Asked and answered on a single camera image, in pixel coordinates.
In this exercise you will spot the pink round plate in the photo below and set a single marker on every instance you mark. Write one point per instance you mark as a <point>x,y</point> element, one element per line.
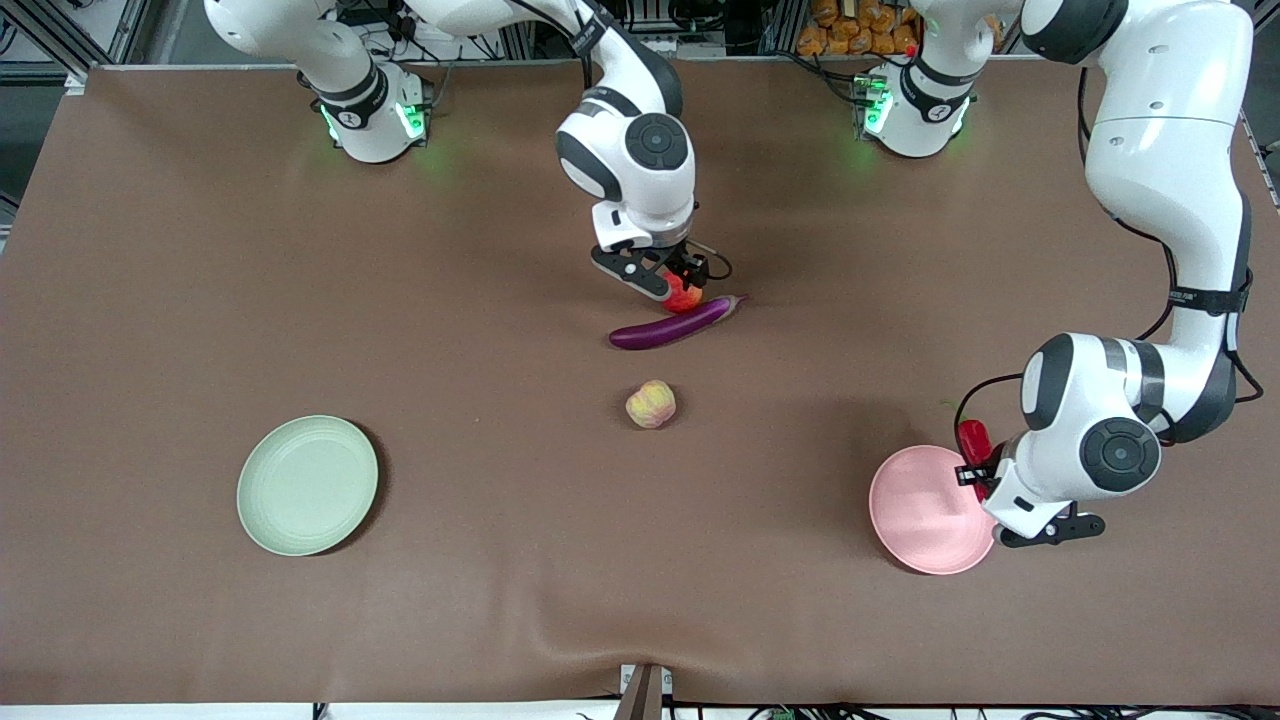
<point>920,510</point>

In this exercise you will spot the pale green round plate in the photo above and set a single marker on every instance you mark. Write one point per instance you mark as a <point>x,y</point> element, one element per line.
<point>308,485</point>

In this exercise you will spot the dark camera stand post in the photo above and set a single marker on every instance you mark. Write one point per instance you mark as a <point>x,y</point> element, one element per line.
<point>640,700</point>

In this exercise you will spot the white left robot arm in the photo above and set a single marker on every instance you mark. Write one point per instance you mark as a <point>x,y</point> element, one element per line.
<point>1160,150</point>

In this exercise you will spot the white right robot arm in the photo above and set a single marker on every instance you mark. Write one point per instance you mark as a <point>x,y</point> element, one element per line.
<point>630,150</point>

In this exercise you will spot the purple eggplant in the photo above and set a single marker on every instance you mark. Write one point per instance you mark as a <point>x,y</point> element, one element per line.
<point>665,327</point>

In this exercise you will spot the brown table cloth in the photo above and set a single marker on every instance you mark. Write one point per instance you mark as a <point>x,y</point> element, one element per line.
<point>500,250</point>

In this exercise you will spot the red chili pepper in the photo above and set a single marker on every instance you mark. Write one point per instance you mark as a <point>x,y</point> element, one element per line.
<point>973,438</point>

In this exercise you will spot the pale yellow-pink peach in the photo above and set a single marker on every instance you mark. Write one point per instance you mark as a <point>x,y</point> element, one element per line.
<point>651,405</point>

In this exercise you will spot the red pomegranate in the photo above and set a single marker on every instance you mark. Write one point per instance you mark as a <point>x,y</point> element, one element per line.
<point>683,298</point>

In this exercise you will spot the white table edge bracket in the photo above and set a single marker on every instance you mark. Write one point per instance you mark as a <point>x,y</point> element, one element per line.
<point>646,678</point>

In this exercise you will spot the pile of orange toy food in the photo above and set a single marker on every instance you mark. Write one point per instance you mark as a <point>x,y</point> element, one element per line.
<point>855,25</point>

